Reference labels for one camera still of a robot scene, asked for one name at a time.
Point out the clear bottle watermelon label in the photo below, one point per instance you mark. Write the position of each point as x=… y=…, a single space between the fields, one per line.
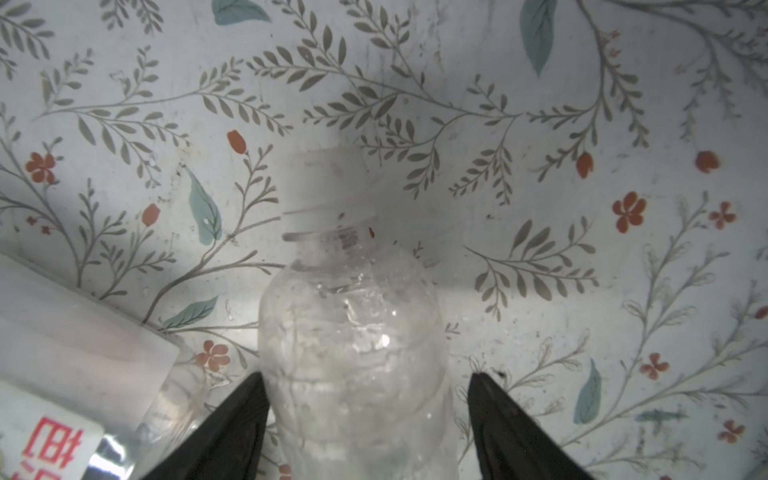
x=86 y=392

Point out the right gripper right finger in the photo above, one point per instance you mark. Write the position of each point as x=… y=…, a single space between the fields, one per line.
x=509 y=444

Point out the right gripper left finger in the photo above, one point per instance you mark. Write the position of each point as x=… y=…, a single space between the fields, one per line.
x=228 y=444

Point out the clear bottle white cap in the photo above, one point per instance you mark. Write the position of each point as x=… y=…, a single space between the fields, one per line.
x=350 y=336

